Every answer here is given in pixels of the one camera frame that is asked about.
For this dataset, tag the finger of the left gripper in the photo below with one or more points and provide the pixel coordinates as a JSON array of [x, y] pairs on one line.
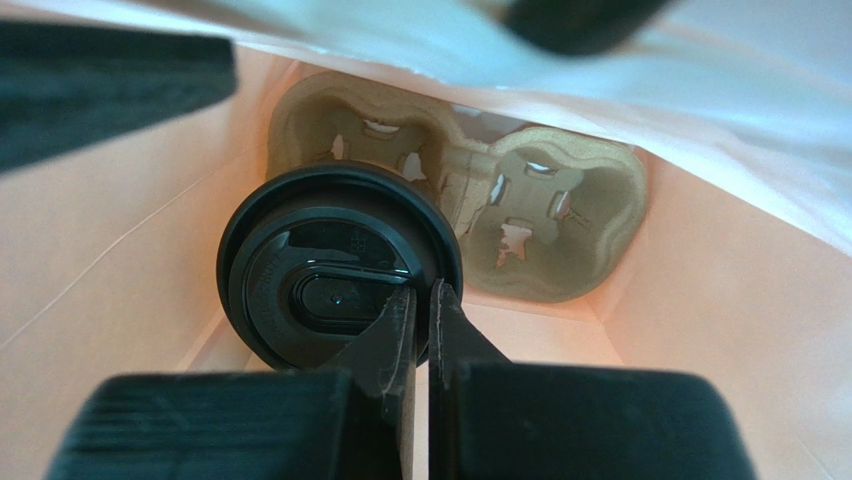
[[66, 87]]

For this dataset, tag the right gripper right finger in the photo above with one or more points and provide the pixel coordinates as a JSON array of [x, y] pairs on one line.
[[492, 418]]

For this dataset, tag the black plastic cup lid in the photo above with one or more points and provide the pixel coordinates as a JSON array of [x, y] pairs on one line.
[[310, 258]]

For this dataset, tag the grey pulp cup carrier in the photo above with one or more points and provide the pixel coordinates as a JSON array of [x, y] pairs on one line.
[[541, 214]]

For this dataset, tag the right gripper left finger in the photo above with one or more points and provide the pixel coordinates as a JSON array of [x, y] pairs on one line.
[[351, 418]]

